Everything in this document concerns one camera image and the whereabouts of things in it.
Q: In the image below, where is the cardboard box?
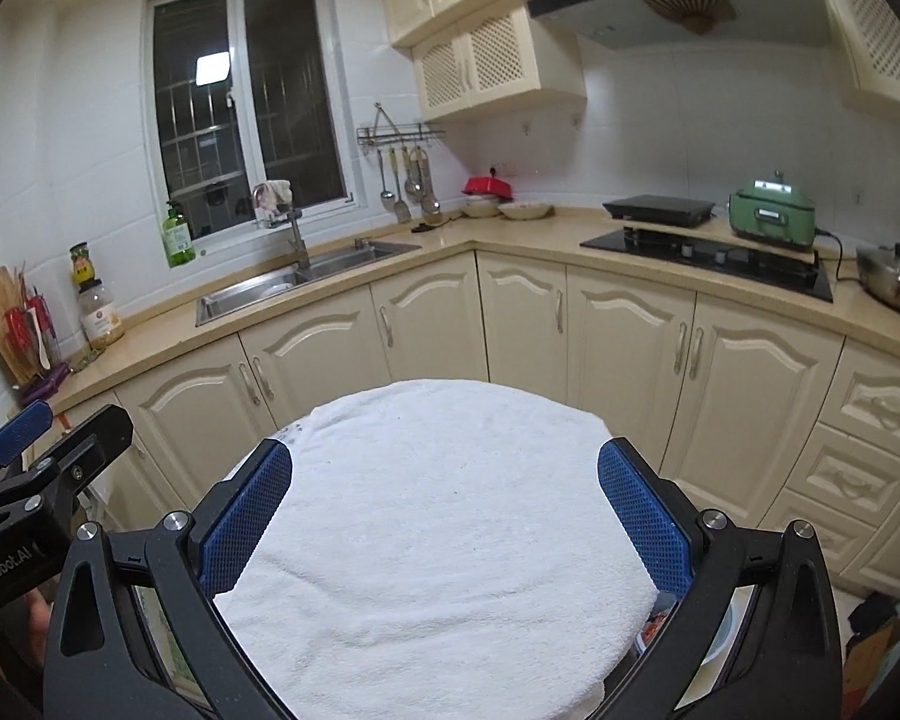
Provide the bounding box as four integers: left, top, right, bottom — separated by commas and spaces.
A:
844, 591, 900, 720

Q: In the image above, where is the cream lattice upper cabinet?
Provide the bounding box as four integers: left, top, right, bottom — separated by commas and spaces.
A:
412, 4, 588, 122

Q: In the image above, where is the metal wok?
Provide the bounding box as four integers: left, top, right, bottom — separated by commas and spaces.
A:
856, 240, 900, 317

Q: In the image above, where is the kitchen window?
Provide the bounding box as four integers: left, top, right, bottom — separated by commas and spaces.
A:
145, 0, 361, 242

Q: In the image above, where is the black plastic bag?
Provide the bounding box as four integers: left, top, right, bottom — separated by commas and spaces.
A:
849, 591, 899, 635

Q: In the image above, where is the white towel table cover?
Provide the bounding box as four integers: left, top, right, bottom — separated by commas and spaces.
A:
214, 379, 659, 720

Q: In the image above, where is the green dish soap bottle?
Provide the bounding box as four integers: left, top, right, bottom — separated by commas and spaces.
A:
163, 200, 197, 269

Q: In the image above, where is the black gas stove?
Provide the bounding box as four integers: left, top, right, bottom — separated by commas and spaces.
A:
580, 223, 834, 303

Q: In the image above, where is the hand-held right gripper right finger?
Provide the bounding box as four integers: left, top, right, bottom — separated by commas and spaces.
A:
596, 437, 846, 720

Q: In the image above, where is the red pot lid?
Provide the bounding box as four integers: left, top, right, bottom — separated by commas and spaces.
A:
463, 175, 517, 200

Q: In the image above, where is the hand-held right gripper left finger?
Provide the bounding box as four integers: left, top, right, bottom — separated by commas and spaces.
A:
41, 437, 305, 720

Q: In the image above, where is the red handled utensil set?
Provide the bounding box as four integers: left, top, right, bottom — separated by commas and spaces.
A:
4, 262, 58, 373

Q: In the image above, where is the black induction cooker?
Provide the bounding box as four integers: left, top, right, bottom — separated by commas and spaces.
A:
602, 195, 718, 229

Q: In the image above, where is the cream lattice corner cabinet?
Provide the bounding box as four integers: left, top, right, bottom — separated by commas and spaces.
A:
806, 0, 900, 122

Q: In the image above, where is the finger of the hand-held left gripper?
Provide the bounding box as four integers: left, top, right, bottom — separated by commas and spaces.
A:
0, 399, 54, 494
43, 405, 135, 535

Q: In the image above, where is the metal skimmer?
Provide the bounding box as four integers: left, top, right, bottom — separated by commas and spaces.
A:
418, 156, 443, 217

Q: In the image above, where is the black power cable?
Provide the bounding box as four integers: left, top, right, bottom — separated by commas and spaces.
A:
814, 227, 863, 283

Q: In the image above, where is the glass jar white lid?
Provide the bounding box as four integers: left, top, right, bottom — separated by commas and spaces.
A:
77, 279, 127, 349

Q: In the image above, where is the steel sink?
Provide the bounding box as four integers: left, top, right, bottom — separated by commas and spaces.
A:
196, 240, 422, 328

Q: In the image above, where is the metal faucet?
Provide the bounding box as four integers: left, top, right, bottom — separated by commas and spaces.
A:
253, 191, 313, 272

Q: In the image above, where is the cream kitchen cabinet unit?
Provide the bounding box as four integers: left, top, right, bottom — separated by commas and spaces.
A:
15, 199, 900, 601

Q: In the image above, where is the metal spatula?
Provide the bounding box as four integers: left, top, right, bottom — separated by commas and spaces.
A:
390, 150, 414, 224

